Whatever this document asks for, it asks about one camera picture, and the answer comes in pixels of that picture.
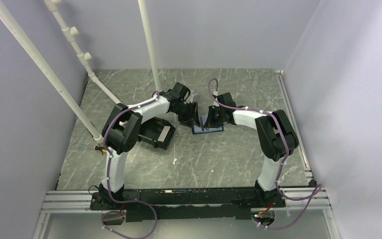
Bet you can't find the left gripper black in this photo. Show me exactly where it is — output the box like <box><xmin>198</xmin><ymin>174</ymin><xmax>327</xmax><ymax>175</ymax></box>
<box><xmin>173</xmin><ymin>101</ymin><xmax>200</xmax><ymax>128</ymax></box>

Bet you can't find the blue leather card holder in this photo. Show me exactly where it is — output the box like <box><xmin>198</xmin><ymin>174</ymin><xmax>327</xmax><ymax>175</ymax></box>
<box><xmin>191</xmin><ymin>115</ymin><xmax>224</xmax><ymax>134</ymax></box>

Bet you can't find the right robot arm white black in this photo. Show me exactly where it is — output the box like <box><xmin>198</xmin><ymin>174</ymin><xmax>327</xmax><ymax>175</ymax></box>
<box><xmin>204</xmin><ymin>93</ymin><xmax>299</xmax><ymax>207</ymax></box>

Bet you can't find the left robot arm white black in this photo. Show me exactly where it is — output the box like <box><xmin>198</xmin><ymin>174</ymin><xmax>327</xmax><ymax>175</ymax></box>
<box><xmin>98</xmin><ymin>82</ymin><xmax>201</xmax><ymax>209</ymax></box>

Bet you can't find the stack of cards in tray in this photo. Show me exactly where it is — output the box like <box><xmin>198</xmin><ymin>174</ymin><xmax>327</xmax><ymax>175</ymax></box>
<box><xmin>157</xmin><ymin>125</ymin><xmax>171</xmax><ymax>142</ymax></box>

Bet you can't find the black card tray box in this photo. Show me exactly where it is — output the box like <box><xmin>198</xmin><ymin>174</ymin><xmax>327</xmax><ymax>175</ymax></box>
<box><xmin>138</xmin><ymin>117</ymin><xmax>176</xmax><ymax>150</ymax></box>

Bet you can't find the yellow black screwdriver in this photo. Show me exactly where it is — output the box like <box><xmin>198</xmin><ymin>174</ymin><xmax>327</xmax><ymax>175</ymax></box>
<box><xmin>76</xmin><ymin>143</ymin><xmax>106</xmax><ymax>154</ymax></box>

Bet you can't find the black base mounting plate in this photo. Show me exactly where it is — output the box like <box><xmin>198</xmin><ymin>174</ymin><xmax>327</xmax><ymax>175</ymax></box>
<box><xmin>90</xmin><ymin>185</ymin><xmax>286</xmax><ymax>222</ymax></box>

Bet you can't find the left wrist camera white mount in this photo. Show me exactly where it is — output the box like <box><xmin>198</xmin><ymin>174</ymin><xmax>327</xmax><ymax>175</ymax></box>
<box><xmin>187</xmin><ymin>90</ymin><xmax>198</xmax><ymax>103</ymax></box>

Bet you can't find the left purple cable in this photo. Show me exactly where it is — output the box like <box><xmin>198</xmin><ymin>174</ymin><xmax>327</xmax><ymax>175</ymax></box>
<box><xmin>100</xmin><ymin>91</ymin><xmax>160</xmax><ymax>239</ymax></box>

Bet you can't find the aluminium extrusion rail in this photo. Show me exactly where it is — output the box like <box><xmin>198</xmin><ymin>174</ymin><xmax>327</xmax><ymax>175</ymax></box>
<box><xmin>41</xmin><ymin>190</ymin><xmax>332</xmax><ymax>213</ymax></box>

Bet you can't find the white PVC pipe frame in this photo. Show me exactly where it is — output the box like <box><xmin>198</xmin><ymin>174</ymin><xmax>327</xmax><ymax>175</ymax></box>
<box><xmin>0</xmin><ymin>0</ymin><xmax>162</xmax><ymax>144</ymax></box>

